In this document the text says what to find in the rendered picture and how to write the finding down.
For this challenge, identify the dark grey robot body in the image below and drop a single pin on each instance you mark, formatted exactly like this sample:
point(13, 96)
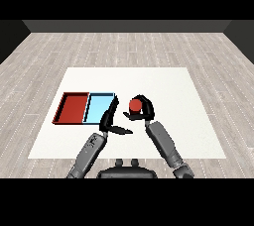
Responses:
point(127, 171)

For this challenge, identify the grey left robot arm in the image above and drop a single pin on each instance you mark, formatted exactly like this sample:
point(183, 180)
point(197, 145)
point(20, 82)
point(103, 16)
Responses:
point(88, 153)

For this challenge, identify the shallow red open box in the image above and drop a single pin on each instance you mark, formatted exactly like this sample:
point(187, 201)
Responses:
point(72, 107)

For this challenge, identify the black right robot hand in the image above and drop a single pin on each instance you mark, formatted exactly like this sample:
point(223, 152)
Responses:
point(147, 108)

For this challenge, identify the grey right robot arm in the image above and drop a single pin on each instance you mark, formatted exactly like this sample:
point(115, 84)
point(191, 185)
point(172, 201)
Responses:
point(167, 148)

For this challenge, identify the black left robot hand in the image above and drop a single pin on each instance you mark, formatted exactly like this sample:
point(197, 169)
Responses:
point(108, 121)

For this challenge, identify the small red can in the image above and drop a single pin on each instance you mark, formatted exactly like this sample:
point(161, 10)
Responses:
point(135, 105)

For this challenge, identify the shallow light blue open box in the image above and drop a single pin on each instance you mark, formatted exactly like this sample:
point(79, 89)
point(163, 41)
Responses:
point(98, 107)

